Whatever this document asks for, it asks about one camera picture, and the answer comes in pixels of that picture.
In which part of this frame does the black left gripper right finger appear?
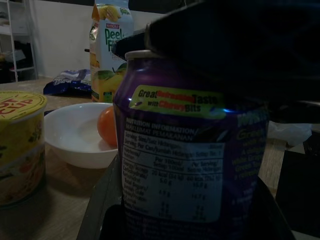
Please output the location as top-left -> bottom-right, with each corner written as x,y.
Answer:
249,179 -> 296,240

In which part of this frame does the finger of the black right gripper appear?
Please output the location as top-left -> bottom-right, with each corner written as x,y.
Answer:
111,32 -> 151,60
145,0 -> 251,93

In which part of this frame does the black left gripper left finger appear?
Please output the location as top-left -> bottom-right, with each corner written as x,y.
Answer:
77,152 -> 126,240

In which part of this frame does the purple drink can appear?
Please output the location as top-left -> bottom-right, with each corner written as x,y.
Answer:
112,49 -> 271,240

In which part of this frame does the Peel Fresh juice carton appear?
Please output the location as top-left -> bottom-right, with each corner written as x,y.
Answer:
89,0 -> 137,103

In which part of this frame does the large white bowl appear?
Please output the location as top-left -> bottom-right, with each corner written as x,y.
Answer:
43,102 -> 120,170

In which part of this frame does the round orange fruit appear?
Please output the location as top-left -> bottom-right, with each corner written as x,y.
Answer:
96,105 -> 118,148

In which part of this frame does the blue snack packet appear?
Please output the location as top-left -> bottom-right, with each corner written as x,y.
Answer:
42,68 -> 93,96

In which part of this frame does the yellow instant noodle cup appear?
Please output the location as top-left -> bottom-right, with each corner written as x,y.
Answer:
0,90 -> 48,208

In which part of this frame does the white shelf rack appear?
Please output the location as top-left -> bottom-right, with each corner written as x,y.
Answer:
0,0 -> 40,83

